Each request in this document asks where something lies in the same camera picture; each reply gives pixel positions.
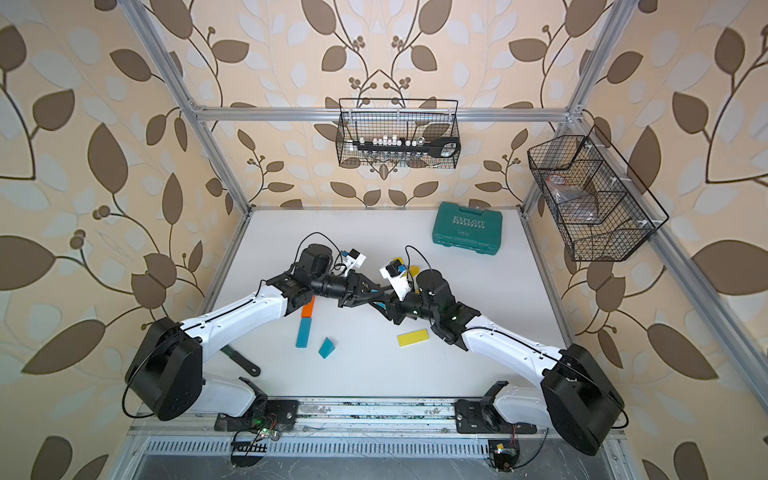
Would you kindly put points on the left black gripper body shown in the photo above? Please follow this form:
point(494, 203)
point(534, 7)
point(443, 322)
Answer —
point(338, 289)

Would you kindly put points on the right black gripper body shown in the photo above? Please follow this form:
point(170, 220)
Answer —
point(413, 305)

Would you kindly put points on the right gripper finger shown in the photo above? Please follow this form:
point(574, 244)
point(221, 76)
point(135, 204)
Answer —
point(387, 285)
point(383, 308)

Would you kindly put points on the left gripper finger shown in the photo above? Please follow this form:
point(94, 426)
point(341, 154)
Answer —
point(366, 284)
point(356, 299)

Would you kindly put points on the orange long block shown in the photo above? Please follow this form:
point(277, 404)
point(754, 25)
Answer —
point(308, 309)

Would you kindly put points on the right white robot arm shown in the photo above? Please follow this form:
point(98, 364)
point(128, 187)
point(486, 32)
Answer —
point(575, 397)

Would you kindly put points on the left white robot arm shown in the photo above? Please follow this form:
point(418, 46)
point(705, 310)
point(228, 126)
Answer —
point(167, 372)

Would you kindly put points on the long yellow block lower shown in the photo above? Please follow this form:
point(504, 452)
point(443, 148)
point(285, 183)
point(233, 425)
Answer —
point(412, 338)

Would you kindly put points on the teal triangle block lower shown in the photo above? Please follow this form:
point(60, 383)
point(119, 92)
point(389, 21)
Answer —
point(327, 348)

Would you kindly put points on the green plastic tool case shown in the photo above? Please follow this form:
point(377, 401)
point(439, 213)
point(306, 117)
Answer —
point(472, 229)

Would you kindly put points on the dark green hand tool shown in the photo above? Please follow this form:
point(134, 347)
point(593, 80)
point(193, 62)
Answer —
point(239, 359)

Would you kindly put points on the plastic bag in basket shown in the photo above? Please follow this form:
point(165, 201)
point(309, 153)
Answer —
point(574, 205)

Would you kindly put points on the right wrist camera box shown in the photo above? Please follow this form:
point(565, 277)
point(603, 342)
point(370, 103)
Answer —
point(398, 276)

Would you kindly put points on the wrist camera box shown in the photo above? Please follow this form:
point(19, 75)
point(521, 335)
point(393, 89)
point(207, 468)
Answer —
point(398, 276)
point(352, 260)

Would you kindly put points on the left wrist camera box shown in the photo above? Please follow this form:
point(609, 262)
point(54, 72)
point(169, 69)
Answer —
point(352, 260)

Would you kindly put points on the back wire basket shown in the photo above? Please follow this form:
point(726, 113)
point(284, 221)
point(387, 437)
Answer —
point(368, 118)

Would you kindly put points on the wire basket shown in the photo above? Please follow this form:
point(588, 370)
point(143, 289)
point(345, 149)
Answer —
point(601, 207)
point(368, 118)

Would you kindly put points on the socket rail with sockets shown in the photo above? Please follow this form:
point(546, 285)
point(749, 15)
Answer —
point(439, 148)

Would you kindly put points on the right wire basket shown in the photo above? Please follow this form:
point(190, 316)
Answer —
point(601, 207)

